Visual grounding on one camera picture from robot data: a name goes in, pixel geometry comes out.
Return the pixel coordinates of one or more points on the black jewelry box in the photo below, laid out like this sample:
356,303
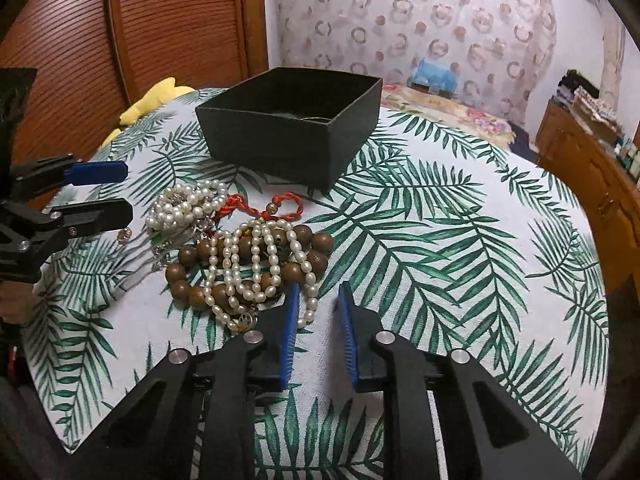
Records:
300,124

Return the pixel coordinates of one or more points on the folded cloth stack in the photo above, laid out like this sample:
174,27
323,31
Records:
596,116

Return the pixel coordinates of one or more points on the silver hair comb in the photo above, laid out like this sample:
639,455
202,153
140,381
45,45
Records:
151,250

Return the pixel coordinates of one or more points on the tied beige curtain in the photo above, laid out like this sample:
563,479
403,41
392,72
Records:
614,35

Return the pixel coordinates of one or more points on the palm leaf tablecloth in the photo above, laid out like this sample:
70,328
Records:
453,241

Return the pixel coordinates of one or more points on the small gold flower brooch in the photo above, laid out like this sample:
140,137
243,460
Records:
124,235

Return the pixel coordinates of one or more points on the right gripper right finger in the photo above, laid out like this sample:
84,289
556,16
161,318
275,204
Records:
444,416

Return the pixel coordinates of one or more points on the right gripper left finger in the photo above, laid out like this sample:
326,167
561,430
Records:
192,415

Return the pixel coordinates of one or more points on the white pearl bracelet cluster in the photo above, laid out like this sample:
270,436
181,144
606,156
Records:
182,206

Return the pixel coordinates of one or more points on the blue plastic bag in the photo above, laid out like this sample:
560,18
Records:
434,78

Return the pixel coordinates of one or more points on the wooden louvered wardrobe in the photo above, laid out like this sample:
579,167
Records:
95,58

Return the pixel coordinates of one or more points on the yellow plush toy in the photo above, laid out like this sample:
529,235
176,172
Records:
160,94

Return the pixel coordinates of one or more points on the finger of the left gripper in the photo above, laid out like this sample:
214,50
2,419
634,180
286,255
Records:
90,173
94,218

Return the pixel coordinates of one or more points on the wooden sideboard cabinet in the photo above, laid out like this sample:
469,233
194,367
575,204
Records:
607,195

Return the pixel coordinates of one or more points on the circle patterned curtain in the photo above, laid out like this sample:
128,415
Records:
497,50

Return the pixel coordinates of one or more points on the person left hand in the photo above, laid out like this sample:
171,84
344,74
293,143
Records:
17,302

